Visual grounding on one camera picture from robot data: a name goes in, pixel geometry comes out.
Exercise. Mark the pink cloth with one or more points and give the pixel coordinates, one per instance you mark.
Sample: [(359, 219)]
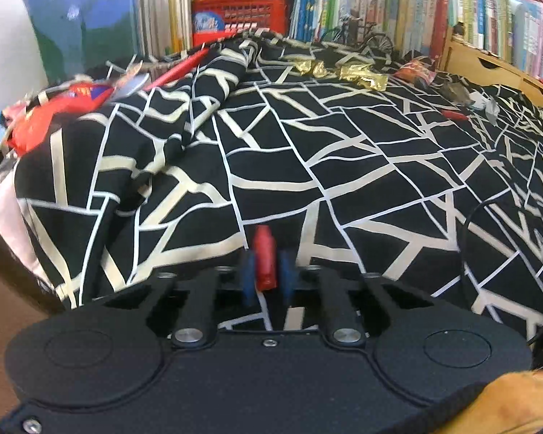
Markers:
[(9, 226)]

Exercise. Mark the black white patterned blanket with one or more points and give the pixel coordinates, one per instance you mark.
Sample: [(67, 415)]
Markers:
[(366, 167)]

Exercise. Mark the small red wrapper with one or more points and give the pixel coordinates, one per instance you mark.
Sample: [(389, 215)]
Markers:
[(264, 257)]

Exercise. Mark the person's left hand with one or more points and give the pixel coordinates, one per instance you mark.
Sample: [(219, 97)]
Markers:
[(520, 407)]

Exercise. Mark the red plastic crate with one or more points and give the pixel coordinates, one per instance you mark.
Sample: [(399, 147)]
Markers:
[(240, 18)]

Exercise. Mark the large blue picture book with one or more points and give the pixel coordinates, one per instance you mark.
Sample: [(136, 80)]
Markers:
[(86, 22)]

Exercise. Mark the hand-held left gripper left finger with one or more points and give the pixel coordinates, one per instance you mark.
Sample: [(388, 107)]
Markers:
[(249, 280)]

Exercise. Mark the red snack bag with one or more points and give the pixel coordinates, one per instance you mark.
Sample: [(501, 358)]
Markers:
[(54, 113)]

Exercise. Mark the black model bicycle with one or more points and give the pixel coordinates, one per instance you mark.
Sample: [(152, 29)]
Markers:
[(380, 44)]

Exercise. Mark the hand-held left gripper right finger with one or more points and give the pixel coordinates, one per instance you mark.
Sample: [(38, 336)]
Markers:
[(287, 280)]

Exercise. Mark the red candy wrapper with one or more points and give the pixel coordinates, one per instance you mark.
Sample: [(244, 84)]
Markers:
[(454, 114)]

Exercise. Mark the row of tall picture books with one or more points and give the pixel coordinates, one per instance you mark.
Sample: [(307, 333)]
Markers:
[(380, 0)]

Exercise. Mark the orange red snack wrapper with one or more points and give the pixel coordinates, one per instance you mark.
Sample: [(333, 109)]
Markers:
[(415, 71)]

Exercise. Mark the row of small books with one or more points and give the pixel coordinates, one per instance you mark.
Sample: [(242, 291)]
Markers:
[(516, 22)]

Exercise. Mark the wooden drawer box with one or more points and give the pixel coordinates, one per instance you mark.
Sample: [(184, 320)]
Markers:
[(493, 65)]

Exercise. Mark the silver foil wrapper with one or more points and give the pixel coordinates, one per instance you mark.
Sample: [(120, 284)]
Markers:
[(131, 85)]

